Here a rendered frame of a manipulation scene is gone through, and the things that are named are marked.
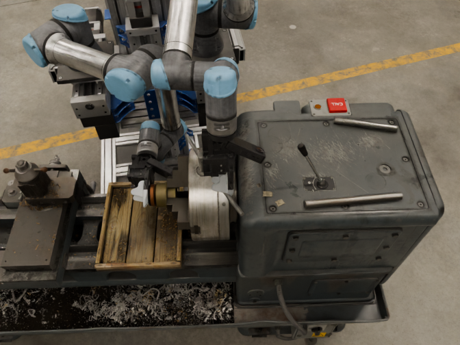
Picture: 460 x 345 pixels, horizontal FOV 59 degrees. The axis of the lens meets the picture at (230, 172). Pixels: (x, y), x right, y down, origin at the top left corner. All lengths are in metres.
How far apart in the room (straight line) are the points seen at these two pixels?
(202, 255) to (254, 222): 0.42
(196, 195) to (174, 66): 0.40
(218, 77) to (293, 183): 0.44
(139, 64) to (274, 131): 0.47
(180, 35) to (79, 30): 0.66
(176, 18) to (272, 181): 0.52
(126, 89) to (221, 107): 0.45
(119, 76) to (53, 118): 2.08
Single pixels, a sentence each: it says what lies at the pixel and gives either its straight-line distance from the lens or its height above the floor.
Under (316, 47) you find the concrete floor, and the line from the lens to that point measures 3.78.
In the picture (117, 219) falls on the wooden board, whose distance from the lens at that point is 1.63.
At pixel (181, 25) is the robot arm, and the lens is 1.13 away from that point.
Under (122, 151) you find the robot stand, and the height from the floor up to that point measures 0.21.
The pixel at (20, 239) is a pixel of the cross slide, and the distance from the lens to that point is 1.61.
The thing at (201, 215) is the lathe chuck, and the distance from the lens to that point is 1.26.
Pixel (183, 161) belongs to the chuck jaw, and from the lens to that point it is 1.36.
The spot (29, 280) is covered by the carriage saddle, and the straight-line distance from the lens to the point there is 1.59.
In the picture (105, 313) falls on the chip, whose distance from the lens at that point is 1.85.
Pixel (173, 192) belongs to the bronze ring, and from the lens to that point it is 1.38.
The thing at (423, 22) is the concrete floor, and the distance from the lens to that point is 4.37.
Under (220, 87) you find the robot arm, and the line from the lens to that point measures 0.93.
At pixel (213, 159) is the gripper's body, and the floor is 1.45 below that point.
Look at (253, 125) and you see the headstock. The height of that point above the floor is 1.25.
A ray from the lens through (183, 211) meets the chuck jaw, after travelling 1.34.
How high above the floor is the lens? 2.26
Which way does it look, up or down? 55 degrees down
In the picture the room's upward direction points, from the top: straight up
